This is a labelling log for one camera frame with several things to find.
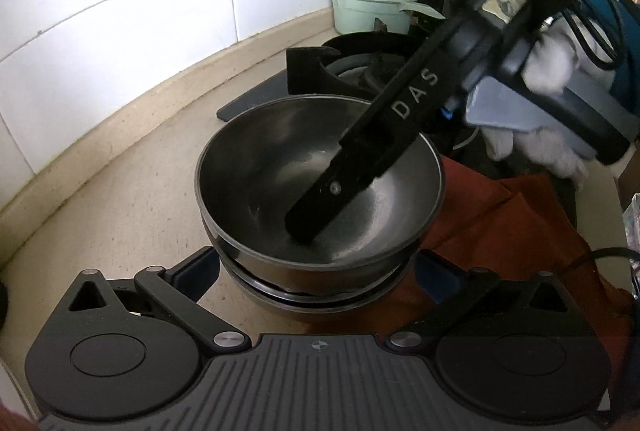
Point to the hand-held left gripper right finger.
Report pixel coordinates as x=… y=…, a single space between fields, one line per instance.
x=436 y=273

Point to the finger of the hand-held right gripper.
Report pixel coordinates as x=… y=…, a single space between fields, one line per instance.
x=325 y=201

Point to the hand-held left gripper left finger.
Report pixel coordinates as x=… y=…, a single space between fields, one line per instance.
x=195 y=267

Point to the steel bowl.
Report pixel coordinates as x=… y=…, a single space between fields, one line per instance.
x=235 y=270
x=280 y=311
x=250 y=191

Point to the person's right forearm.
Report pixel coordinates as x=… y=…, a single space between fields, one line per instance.
x=627 y=41

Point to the person's right hand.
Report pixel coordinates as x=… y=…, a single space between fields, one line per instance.
x=550 y=61

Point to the red cloth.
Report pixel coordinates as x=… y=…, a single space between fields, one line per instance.
x=500 y=221

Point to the black gas stove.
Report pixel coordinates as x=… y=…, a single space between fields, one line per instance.
x=250 y=103

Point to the pale green plastic cup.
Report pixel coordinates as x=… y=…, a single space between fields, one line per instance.
x=360 y=11

